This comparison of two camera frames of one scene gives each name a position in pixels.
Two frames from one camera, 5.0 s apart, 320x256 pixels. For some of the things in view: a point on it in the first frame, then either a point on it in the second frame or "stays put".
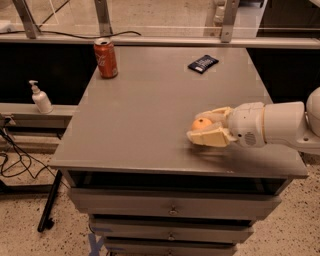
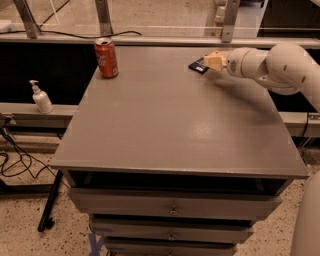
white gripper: (247, 124) to (232, 63)
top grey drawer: (169, 204) stays put
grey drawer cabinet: (131, 167) stays put
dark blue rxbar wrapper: (203, 63) stays put
